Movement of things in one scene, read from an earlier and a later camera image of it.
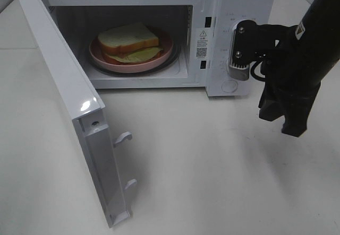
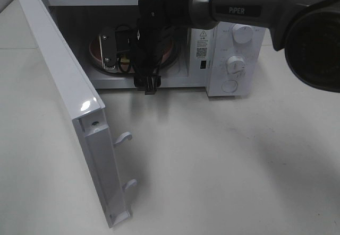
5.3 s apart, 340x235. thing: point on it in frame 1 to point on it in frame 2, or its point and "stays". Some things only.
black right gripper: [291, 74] to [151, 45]
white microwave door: [88, 112] stays
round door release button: [229, 86] stays
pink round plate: [164, 41] stays
